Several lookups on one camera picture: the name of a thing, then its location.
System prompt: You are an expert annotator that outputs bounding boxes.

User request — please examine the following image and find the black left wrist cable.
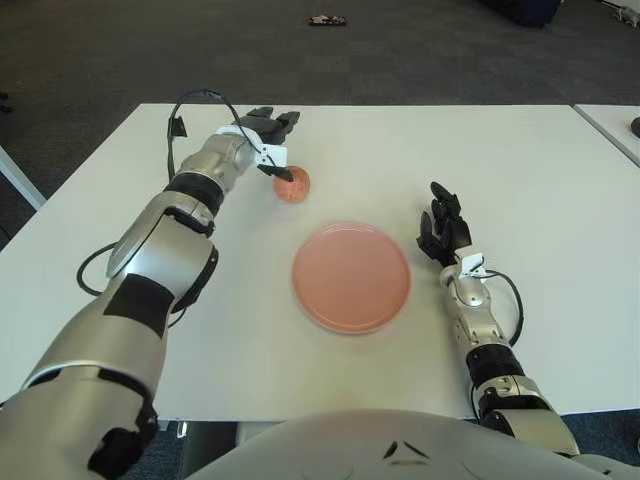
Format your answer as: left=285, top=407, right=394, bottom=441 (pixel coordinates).
left=166, top=88, right=281, bottom=181

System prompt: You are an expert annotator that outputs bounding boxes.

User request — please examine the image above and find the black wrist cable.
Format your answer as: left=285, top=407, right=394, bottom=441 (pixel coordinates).
left=166, top=88, right=281, bottom=181
left=482, top=268, right=524, bottom=346

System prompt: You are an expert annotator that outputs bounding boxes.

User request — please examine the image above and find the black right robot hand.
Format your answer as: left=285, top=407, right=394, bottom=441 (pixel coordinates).
left=416, top=181, right=475, bottom=267

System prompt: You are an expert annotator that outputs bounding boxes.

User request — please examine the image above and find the grey robot torso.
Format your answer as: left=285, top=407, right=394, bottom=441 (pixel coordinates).
left=184, top=408, right=640, bottom=480

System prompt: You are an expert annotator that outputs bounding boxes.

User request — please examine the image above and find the pink round plate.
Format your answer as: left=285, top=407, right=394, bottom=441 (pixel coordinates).
left=291, top=221, right=413, bottom=335

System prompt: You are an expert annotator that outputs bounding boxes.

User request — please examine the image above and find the red yellow apple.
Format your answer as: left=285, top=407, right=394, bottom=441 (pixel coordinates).
left=272, top=164, right=312, bottom=204

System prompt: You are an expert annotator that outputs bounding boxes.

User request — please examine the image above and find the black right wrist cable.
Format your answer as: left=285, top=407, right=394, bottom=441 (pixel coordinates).
left=482, top=268, right=524, bottom=346

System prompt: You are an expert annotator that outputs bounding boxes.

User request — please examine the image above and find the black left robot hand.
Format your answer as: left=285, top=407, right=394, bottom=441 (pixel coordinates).
left=230, top=106, right=302, bottom=182

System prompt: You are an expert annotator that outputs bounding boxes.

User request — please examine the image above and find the dark furniture base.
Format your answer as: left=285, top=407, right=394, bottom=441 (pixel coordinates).
left=492, top=0, right=559, bottom=29

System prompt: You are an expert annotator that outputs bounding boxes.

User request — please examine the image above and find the black left elbow cable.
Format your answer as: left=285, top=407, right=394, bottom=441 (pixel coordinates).
left=77, top=243, right=201, bottom=329

